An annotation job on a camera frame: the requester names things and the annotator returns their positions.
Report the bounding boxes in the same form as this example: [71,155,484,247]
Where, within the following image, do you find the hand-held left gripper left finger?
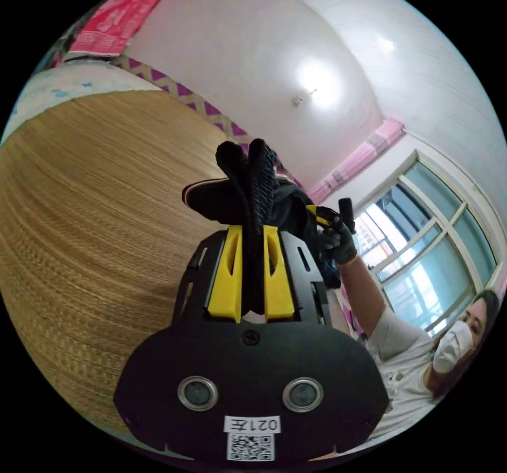
[205,226,243,324]

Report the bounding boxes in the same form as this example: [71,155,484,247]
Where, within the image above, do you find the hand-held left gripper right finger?
[262,227,295,322]

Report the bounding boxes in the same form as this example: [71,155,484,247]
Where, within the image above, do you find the black pants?
[182,138,342,315]

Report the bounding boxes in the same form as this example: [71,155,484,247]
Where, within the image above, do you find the person's right forearm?
[337,254,387,341]

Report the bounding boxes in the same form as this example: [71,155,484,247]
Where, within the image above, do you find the person's right hand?
[319,214,359,266]

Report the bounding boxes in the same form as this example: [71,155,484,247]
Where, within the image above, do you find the pink curtain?
[308,118,406,205]

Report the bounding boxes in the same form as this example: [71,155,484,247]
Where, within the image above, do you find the window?
[352,150,498,337]

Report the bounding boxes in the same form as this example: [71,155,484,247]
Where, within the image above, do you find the bed with woven mat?
[0,56,359,442]

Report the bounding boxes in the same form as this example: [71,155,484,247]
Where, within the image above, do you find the person's body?
[365,289,501,428]

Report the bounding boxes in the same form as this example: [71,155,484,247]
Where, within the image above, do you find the red cloth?
[68,0,163,55]

